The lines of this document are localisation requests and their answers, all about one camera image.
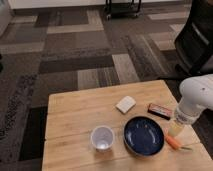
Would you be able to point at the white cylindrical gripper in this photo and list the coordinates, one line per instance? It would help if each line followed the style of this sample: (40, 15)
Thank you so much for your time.
(185, 114)

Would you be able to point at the orange pepper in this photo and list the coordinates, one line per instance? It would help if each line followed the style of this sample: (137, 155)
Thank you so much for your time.
(174, 143)

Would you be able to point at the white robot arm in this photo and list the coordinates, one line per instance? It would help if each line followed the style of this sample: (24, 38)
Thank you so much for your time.
(196, 96)

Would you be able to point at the white ceramic cup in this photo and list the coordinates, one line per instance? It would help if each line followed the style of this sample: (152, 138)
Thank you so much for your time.
(102, 138)

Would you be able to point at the red brown chocolate bar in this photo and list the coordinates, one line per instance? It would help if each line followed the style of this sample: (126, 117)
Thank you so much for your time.
(159, 111)

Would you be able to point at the dark blue bowl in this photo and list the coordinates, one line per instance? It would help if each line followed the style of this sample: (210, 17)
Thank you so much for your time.
(143, 136)

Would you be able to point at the beige sponge block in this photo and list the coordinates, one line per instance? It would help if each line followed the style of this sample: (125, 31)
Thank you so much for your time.
(125, 104)

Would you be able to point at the black office chair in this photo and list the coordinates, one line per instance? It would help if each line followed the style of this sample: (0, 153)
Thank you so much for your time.
(194, 44)

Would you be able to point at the black metal cart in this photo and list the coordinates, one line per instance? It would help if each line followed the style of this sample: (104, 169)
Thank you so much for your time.
(122, 9)

